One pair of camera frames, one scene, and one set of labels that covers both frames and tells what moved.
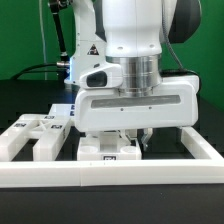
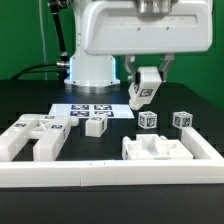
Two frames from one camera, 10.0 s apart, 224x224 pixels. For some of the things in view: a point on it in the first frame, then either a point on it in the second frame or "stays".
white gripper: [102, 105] -> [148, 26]
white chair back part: [48, 130] stays
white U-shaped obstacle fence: [206, 167] stays
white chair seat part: [106, 146] -> [153, 146]
